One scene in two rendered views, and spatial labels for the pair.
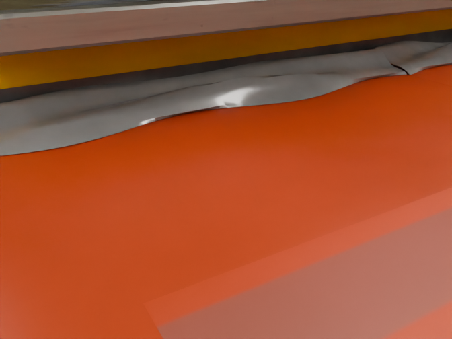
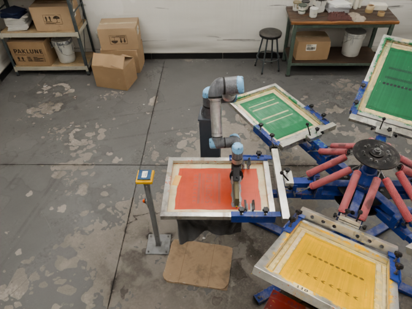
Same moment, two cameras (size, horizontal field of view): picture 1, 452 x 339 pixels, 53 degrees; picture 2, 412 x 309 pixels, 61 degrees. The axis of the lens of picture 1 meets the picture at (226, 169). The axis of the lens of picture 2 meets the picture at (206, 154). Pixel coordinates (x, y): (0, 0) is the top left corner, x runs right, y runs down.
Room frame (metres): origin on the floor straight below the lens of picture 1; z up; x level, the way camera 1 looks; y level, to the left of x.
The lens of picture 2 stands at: (0.97, -1.65, 2.93)
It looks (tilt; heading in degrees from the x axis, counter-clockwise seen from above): 43 degrees down; 122
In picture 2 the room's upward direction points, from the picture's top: 2 degrees counter-clockwise
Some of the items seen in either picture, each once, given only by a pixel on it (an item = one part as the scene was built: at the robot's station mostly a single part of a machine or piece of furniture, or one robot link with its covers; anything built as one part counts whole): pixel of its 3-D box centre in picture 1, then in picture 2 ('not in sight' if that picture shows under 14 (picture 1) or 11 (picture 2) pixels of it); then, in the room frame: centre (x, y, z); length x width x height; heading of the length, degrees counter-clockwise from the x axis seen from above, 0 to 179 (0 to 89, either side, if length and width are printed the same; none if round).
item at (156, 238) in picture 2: not in sight; (152, 213); (-0.44, -0.30, 0.48); 0.22 x 0.22 x 0.96; 30
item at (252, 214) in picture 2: not in sight; (252, 216); (0.45, -0.25, 0.97); 0.30 x 0.05 x 0.07; 30
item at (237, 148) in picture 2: not in sight; (237, 151); (0.21, -0.04, 1.30); 0.09 x 0.08 x 0.11; 126
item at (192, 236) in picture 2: not in sight; (209, 227); (0.16, -0.34, 0.74); 0.46 x 0.04 x 0.42; 30
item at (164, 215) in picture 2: not in sight; (217, 186); (0.11, -0.13, 0.97); 0.79 x 0.58 x 0.04; 30
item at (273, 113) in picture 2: not in sight; (286, 113); (0.24, 0.85, 1.05); 1.08 x 0.61 x 0.23; 150
